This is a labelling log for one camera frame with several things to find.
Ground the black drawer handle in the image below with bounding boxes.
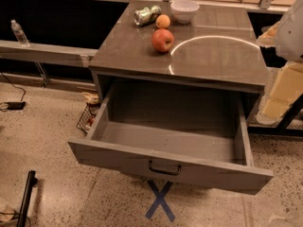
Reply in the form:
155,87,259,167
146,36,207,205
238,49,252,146
148,160,182,176

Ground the black metal stand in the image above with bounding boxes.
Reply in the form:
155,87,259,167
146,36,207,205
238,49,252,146
17,170,38,227

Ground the grey cabinet with glossy top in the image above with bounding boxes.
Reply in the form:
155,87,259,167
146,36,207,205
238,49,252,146
89,1,268,120

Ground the small orange fruit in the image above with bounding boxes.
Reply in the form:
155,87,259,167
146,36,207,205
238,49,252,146
155,14,170,28

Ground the red apple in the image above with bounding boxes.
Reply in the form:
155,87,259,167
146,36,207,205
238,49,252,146
151,28,174,53

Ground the clear plastic water bottle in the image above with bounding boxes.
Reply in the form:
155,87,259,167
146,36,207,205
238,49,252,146
11,20,29,47

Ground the grey wall ledge rail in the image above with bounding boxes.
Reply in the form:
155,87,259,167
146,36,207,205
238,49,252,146
0,40,98,67

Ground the wire basket with items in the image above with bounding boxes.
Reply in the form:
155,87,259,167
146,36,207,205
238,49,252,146
77,92,100,134

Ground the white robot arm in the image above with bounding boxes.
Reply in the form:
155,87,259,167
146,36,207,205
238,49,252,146
257,0,303,125

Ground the grey top drawer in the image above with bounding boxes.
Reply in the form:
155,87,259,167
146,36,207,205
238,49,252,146
68,80,274,195

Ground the crushed green soda can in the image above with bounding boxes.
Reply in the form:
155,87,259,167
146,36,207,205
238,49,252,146
134,5,162,26

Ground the black power adapter with cable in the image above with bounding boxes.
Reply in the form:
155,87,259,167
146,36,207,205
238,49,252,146
0,72,27,112

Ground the blue tape cross mark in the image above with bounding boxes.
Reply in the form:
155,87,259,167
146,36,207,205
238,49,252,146
145,180,175,222

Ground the white bowl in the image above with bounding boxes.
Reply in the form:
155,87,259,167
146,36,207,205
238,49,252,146
170,0,200,24

